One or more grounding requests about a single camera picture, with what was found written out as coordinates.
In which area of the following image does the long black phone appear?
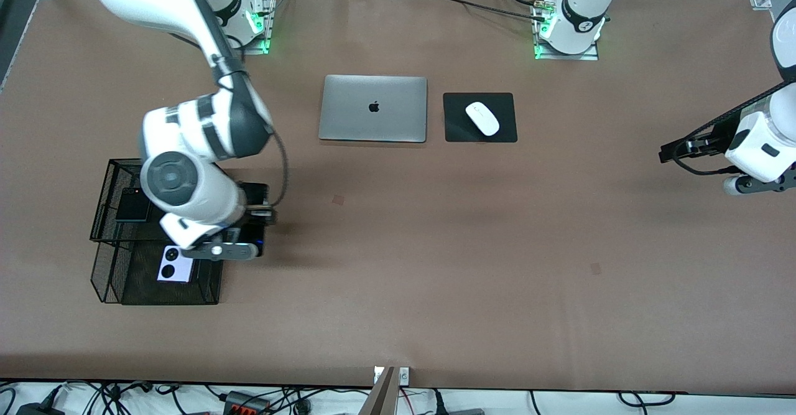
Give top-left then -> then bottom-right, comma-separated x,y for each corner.
235,182 -> 269,260

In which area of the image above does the lilac flip phone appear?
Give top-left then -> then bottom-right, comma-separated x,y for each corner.
157,246 -> 197,284

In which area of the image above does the small square black phone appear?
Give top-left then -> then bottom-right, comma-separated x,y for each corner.
115,187 -> 151,223

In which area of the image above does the silver laptop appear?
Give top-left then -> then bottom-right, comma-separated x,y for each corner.
318,75 -> 428,144

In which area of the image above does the black mesh two-tier tray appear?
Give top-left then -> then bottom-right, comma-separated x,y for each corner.
89,158 -> 236,307

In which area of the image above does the black mouse pad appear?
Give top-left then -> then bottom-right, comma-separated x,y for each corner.
443,92 -> 518,143

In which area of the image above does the black orange power strip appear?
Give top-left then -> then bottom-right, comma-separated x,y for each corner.
223,390 -> 272,415

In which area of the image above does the white computer mouse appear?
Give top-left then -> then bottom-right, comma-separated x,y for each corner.
465,101 -> 501,137

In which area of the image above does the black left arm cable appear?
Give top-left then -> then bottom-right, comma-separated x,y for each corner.
670,82 -> 796,176

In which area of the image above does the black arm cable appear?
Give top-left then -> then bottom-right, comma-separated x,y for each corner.
211,54 -> 290,210
670,82 -> 796,176

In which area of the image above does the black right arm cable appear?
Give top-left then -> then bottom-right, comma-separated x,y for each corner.
211,54 -> 290,210

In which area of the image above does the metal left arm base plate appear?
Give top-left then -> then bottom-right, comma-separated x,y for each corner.
533,0 -> 601,62

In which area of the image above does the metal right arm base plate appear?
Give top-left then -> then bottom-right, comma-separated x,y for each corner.
236,0 -> 275,55

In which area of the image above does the brown angled post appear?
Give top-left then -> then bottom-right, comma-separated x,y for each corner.
358,366 -> 399,415

